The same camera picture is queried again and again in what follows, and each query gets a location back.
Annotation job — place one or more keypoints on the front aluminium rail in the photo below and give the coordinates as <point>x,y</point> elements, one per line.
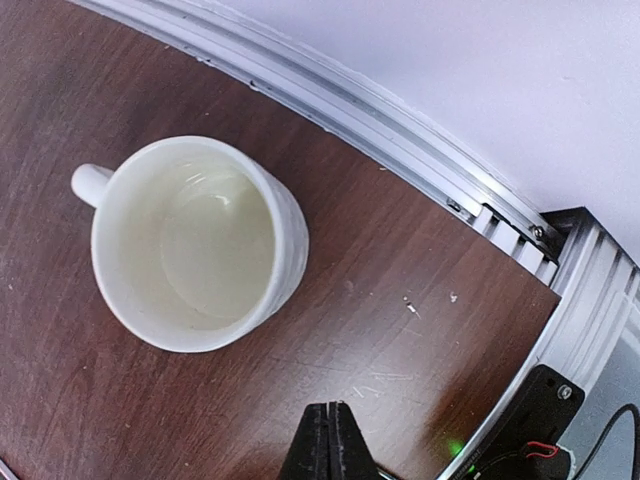
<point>598,286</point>

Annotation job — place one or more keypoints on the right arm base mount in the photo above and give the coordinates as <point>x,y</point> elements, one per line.
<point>541,409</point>

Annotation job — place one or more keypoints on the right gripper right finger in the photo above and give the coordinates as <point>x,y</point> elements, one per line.
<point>348,455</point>

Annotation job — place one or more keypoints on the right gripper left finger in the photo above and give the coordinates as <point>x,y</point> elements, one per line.
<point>308,454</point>

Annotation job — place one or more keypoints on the cream ribbed mug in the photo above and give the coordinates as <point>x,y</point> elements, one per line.
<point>193,243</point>

